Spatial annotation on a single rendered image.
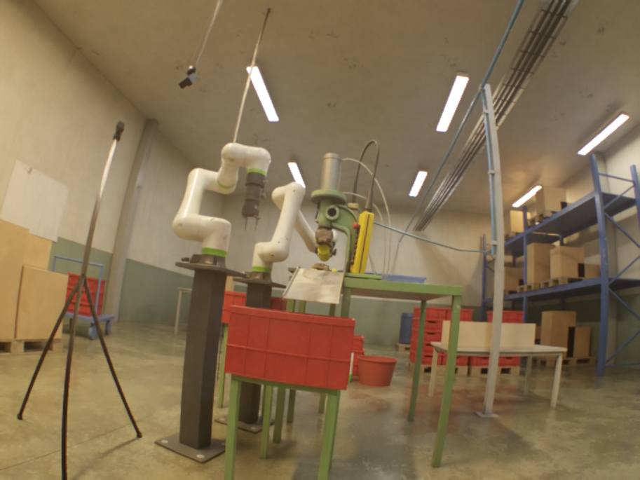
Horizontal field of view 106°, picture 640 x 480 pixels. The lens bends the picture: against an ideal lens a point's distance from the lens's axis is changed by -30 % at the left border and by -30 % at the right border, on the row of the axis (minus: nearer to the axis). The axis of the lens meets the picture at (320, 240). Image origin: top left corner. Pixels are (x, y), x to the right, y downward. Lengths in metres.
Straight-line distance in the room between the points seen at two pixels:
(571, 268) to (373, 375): 4.56
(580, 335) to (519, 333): 4.36
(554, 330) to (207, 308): 6.41
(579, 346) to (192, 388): 6.92
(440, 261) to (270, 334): 9.72
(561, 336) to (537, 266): 1.68
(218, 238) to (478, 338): 2.28
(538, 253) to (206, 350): 7.21
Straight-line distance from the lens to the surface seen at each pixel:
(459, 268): 10.77
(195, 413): 1.74
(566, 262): 7.03
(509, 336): 3.22
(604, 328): 5.75
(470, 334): 3.07
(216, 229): 1.69
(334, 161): 2.15
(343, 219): 2.06
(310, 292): 1.64
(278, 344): 1.08
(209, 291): 1.64
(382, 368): 3.86
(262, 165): 1.61
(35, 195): 5.66
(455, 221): 11.05
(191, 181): 1.96
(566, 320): 7.30
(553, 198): 7.84
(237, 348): 1.12
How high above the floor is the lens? 0.77
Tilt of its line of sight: 12 degrees up
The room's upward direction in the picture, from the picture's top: 6 degrees clockwise
